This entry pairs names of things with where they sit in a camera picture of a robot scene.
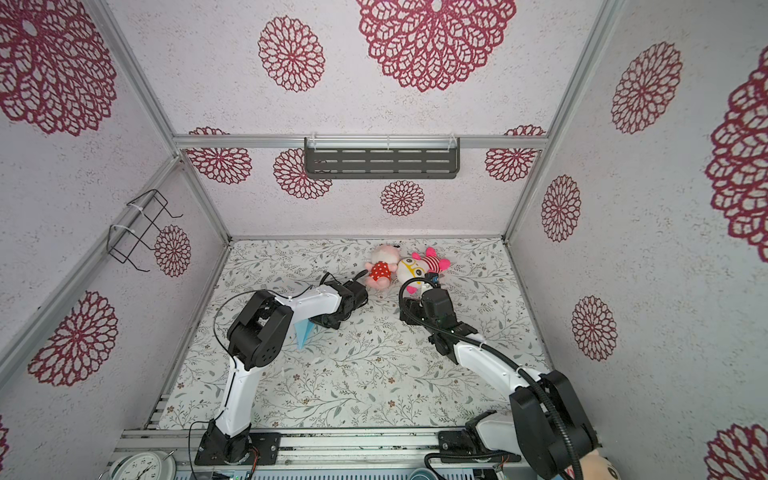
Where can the pink plush toy foreground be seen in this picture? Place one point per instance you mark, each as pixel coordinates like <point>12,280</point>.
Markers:
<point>596,467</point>

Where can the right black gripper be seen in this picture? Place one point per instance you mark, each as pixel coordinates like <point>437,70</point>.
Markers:
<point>414,304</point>

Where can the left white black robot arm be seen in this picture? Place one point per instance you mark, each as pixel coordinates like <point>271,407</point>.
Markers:
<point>257,335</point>

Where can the grey slotted wall shelf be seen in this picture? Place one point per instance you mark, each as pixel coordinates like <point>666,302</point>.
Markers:
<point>382,160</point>

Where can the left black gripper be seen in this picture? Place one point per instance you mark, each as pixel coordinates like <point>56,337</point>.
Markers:
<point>319,320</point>

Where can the yellow face plush doll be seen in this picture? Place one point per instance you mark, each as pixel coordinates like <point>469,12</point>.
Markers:
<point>418,265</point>

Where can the black wire wall rack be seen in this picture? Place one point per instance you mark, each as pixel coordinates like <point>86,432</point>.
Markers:
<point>124,238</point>

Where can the white analog clock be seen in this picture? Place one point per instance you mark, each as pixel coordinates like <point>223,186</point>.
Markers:
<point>149,465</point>

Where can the floral patterned table mat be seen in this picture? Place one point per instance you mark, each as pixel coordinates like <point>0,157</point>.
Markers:
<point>374,371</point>

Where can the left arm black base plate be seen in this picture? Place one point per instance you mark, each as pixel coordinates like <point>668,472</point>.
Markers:
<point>262,449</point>

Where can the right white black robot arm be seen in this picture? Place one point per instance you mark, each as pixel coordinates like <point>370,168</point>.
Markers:
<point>545,425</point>

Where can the light blue paper sheet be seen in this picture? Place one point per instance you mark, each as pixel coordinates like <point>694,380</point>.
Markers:
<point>303,329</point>

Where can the teal round cup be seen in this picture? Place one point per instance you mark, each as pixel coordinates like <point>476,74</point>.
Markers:
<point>422,474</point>

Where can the pink plush doll red dress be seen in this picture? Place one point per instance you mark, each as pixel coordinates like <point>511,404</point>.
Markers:
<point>382,267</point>

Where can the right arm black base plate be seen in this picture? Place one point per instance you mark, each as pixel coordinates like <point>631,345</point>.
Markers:
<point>464,444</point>

